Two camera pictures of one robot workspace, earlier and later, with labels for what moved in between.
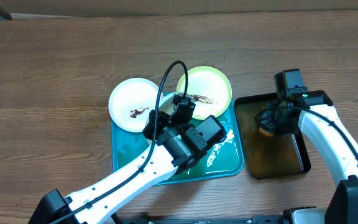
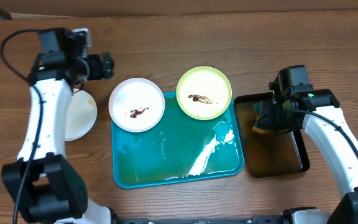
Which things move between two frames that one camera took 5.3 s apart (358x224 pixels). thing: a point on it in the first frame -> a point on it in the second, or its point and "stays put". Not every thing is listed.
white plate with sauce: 131,102 stays put
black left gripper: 149,131 -> 97,62
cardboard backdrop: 104,9 stays put
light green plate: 209,87 stays put
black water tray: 269,156 stays put
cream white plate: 166,104 -> 81,116
